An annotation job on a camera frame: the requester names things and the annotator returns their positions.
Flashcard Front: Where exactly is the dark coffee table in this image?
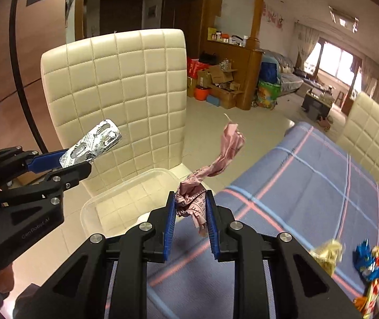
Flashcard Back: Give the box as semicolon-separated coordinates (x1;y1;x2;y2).
302;88;333;120

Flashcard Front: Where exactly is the gold foil wrapper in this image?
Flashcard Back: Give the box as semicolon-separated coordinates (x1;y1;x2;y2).
310;238;344;277

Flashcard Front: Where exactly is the person's left hand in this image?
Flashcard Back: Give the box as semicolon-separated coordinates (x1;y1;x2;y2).
0;263;15;296

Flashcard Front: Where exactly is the patterned curtain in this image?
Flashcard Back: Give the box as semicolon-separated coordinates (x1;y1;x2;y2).
294;23;319;70

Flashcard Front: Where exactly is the dark wooden door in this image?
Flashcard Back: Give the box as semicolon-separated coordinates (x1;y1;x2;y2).
100;0;143;37

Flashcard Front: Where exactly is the red box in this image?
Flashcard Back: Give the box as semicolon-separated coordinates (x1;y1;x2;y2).
187;58;210;78

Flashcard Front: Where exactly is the grey sofa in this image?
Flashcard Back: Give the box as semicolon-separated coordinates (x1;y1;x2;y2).
262;49;313;94

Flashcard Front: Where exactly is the red and gold striped wrapper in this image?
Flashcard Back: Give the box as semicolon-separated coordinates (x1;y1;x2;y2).
353;246;379;318

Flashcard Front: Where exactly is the cream quilted leather chair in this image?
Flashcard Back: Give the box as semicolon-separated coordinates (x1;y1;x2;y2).
40;28;187;207
335;92;379;200

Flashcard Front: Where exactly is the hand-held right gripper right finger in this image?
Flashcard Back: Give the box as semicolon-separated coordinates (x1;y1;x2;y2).
205;190;364;319

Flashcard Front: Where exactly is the bright window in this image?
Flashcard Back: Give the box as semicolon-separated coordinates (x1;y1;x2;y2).
304;41;363;83

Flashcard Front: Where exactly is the wooden room divider cabinet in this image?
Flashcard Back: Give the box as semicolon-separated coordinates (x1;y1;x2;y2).
199;0;266;110

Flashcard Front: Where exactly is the pink wall poster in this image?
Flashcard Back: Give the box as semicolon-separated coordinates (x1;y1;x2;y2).
264;3;284;29

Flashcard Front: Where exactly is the colourful printed bag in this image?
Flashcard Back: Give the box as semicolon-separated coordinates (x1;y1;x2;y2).
255;80;281;108

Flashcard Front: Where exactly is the blue foil wrapper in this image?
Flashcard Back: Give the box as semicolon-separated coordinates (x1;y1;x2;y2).
353;239;379;281

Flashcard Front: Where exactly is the silver blister pack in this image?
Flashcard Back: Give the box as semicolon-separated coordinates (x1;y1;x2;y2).
58;119;122;170

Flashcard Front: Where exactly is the blue bag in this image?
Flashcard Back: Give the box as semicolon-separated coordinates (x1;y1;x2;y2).
261;61;279;83

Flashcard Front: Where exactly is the blue plaid tablecloth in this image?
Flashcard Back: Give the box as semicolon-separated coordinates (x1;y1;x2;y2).
146;121;379;319

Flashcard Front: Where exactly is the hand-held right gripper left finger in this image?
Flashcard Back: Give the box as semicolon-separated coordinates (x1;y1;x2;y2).
13;191;178;319

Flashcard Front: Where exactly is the open cardboard box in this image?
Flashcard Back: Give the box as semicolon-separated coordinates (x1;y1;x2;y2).
209;85;243;108
206;65;238;89

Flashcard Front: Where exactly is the pink paper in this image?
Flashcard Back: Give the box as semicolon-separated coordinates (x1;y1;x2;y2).
175;113;246;238

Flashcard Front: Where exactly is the clear plastic container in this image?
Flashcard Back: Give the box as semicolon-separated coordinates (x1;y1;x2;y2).
80;168;185;240

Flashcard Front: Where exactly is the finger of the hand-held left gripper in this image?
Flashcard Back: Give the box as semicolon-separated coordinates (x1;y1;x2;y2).
0;145;68;194
0;163;92;208

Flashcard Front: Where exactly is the row of jars and bottles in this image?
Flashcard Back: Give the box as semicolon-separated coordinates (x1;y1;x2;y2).
209;28;248;45

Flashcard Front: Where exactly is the ceiling lamp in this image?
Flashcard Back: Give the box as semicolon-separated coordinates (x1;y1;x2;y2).
329;6;359;29

